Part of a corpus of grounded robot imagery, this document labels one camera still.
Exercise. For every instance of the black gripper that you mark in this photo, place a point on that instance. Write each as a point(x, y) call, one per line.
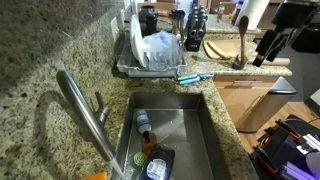
point(290, 15)

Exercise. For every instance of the steel tap handle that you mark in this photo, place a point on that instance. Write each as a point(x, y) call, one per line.
point(103, 111)

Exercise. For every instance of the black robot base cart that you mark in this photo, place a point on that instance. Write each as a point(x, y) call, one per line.
point(283, 153)

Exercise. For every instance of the wooden rolling pin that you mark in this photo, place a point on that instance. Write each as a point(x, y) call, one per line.
point(275, 62)

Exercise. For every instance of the wooden spoon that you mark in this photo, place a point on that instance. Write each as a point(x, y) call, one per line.
point(242, 27)

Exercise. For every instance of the paper towel roll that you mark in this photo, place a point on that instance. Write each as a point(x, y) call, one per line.
point(254, 10)

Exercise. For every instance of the clear utensil cup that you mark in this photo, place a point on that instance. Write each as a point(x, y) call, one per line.
point(250, 53)

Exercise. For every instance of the wooden cutting board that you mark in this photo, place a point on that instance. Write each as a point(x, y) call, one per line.
point(222, 49)

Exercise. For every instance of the wooden cabinet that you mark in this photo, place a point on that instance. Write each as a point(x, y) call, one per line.
point(241, 93)

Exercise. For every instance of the steel trash can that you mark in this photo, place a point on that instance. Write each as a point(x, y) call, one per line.
point(278, 95)

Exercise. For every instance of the black knife block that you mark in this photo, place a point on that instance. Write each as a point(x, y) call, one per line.
point(195, 28)

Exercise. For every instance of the grey dish rack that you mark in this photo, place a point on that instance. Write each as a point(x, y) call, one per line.
point(126, 63)

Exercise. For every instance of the stainless steel sink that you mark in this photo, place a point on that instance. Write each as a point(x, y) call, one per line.
point(180, 122)

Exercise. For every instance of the black coffee maker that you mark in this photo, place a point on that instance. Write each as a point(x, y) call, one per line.
point(149, 16)

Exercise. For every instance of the white plate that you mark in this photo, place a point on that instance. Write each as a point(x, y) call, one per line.
point(136, 40)

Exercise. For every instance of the plastic water bottle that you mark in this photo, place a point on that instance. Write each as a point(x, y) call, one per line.
point(142, 121)

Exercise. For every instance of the brown brush in sink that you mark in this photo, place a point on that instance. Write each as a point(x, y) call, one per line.
point(148, 141)

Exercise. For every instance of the dark dish soap bottle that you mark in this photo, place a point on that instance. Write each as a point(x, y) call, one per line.
point(159, 164)

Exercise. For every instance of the green scrubber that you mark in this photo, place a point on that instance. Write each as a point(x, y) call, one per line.
point(139, 159)

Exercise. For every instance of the orange sponge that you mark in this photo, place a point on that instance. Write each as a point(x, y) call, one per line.
point(98, 176)

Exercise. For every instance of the teal handled tool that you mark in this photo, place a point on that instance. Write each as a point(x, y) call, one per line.
point(182, 80)

